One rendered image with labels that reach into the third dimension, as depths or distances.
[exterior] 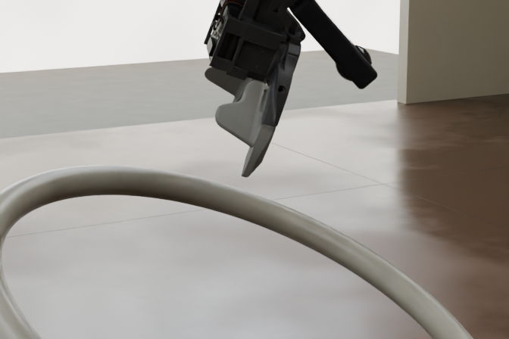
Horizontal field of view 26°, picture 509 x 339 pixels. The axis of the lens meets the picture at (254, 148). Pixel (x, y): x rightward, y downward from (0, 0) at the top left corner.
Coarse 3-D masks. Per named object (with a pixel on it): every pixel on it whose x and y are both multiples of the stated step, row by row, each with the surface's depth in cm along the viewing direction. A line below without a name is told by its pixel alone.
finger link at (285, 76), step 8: (288, 56) 106; (280, 64) 106; (288, 64) 106; (280, 72) 106; (288, 72) 106; (272, 80) 107; (280, 80) 106; (288, 80) 106; (272, 88) 106; (280, 88) 106; (288, 88) 106; (272, 96) 106; (280, 96) 106; (272, 104) 106; (280, 104) 106; (264, 112) 106; (272, 112) 106; (280, 112) 106; (264, 120) 106; (272, 120) 106
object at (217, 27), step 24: (240, 0) 108; (264, 0) 107; (288, 0) 107; (216, 24) 108; (240, 24) 105; (264, 24) 107; (288, 24) 108; (216, 48) 106; (240, 48) 106; (264, 48) 107; (288, 48) 107; (240, 72) 107; (264, 72) 108
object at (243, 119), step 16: (256, 80) 107; (256, 96) 107; (224, 112) 106; (240, 112) 106; (256, 112) 107; (224, 128) 106; (240, 128) 106; (256, 128) 106; (272, 128) 106; (256, 144) 106; (256, 160) 106
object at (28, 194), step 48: (0, 192) 97; (48, 192) 101; (96, 192) 108; (144, 192) 111; (192, 192) 114; (240, 192) 116; (0, 240) 89; (336, 240) 115; (0, 288) 82; (384, 288) 112; (0, 336) 78; (432, 336) 107
